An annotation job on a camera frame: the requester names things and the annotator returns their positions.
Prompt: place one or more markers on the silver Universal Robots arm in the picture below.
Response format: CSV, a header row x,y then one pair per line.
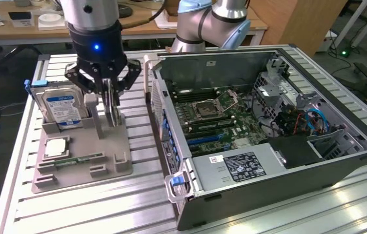
x,y
89,14

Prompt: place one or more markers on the white desk frame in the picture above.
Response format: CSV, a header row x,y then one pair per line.
x,y
356,43

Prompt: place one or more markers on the metal socket cover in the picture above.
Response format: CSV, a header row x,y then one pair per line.
x,y
229,98

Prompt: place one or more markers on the hard disk in blue caddy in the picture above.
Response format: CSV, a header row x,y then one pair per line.
x,y
62,109

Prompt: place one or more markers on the white paper stack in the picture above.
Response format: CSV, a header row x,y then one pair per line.
x,y
165,23

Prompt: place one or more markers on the wooden desk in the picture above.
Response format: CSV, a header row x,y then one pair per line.
x,y
25,34

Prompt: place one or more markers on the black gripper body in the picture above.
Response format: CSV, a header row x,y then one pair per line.
x,y
89,53

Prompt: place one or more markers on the blue expansion slot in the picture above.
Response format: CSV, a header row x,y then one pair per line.
x,y
204,140

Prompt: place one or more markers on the wooden cabinet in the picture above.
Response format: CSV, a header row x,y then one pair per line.
x,y
294,24

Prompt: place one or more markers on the grey power supply unit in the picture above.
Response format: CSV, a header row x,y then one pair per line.
x,y
210,175

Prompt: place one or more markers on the low-profile graphics card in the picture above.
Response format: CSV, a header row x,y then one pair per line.
x,y
113,114

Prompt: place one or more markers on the black round lamp base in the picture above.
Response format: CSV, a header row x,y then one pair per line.
x,y
126,11

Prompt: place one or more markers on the silver drive cage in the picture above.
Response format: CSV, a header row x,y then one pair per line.
x,y
269,97

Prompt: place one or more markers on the silver CPU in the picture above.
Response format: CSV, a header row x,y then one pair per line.
x,y
55,147

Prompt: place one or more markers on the green RAM stick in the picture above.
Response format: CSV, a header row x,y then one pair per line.
x,y
73,161

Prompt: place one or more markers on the blue case latch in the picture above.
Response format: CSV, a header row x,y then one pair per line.
x,y
176,181

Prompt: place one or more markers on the white box with black top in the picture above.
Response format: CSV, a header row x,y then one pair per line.
x,y
22,19

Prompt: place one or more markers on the black open PC case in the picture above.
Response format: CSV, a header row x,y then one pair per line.
x,y
269,195

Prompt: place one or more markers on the blue card retainer bar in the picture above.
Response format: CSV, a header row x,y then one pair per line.
x,y
165,122

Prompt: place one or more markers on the silver disk bay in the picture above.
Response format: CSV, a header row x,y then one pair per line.
x,y
330,146

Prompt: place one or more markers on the device with green light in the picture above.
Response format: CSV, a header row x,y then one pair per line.
x,y
344,52

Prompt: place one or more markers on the CPU socket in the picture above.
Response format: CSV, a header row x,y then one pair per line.
x,y
208,109

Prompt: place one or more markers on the installed black RAM stick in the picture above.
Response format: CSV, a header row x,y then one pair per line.
x,y
210,124

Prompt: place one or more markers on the grey parts rack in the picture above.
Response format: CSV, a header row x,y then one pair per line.
x,y
83,146

